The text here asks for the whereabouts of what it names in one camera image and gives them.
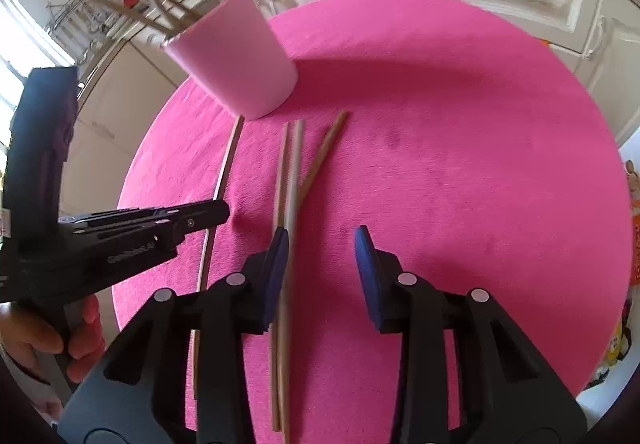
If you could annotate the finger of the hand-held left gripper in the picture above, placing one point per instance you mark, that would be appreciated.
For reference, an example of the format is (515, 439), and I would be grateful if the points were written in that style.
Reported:
(140, 233)
(205, 214)

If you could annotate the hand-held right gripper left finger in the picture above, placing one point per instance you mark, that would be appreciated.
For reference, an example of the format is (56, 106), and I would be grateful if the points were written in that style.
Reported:
(276, 274)

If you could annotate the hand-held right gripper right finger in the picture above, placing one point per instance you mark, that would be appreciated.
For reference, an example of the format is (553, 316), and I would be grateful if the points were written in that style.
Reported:
(365, 274)

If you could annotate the dark wooden chopstick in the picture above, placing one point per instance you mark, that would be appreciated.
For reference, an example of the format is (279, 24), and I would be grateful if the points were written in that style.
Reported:
(227, 164)

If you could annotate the pale wooden chopstick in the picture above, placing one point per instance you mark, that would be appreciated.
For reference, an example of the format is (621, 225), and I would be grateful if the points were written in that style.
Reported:
(296, 164)

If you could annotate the pink cup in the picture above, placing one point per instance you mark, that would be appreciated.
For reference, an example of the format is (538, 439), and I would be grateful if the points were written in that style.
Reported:
(235, 59)

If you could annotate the person's left hand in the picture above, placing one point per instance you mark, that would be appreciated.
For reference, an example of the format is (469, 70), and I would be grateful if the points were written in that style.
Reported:
(85, 339)

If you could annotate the round pink tablecloth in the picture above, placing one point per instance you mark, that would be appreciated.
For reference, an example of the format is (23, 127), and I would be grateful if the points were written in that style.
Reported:
(450, 174)

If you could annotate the bright window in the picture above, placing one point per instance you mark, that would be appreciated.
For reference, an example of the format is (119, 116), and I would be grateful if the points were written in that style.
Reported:
(30, 39)

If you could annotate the colourful plastic bag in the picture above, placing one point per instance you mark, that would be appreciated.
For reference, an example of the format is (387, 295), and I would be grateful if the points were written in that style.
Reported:
(612, 349)

